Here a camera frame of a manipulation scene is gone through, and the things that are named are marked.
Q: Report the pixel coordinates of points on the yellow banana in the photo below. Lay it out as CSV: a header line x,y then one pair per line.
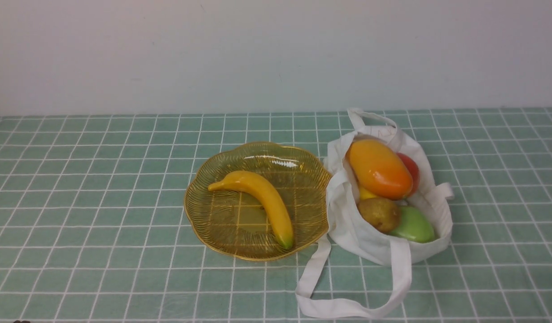
x,y
262,190

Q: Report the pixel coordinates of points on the amber glass fruit plate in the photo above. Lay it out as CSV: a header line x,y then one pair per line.
x,y
236,224

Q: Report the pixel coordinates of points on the orange mango fruit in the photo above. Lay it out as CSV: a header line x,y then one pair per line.
x,y
379,169

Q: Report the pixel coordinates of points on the brown kiwi fruit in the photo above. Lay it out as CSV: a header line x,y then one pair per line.
x,y
383,214

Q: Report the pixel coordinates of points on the green mango fruit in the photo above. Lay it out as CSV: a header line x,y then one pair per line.
x,y
414,226

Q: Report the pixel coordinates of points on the yellow lemon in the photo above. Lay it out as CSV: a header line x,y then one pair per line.
x,y
364,194

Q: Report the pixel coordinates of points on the red apple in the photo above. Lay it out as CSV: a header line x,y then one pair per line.
x,y
413,169

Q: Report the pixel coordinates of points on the green checkered tablecloth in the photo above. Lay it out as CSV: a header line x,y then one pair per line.
x,y
93,230

